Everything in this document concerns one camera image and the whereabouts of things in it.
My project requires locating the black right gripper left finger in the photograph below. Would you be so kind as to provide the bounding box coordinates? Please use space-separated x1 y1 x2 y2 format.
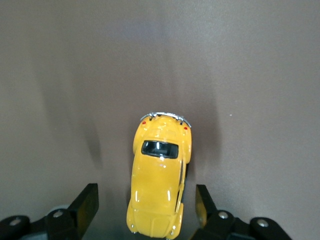
0 183 99 240

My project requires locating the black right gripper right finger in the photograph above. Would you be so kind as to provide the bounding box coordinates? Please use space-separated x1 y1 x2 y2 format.
189 184 293 240

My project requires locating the yellow beetle toy car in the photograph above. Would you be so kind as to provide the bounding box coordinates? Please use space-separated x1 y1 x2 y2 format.
126 111 194 240

